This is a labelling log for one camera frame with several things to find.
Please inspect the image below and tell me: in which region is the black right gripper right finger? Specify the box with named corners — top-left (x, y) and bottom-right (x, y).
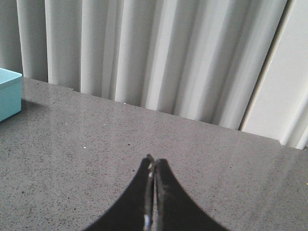
top-left (155, 159), bottom-right (226, 231)

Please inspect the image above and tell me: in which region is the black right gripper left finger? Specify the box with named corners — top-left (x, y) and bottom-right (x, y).
top-left (85, 154), bottom-right (154, 231)

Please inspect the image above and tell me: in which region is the light blue storage box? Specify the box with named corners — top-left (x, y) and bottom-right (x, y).
top-left (0, 68), bottom-right (23, 121)

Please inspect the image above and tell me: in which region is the grey pleated curtain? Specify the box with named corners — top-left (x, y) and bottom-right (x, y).
top-left (0, 0), bottom-right (308, 149)

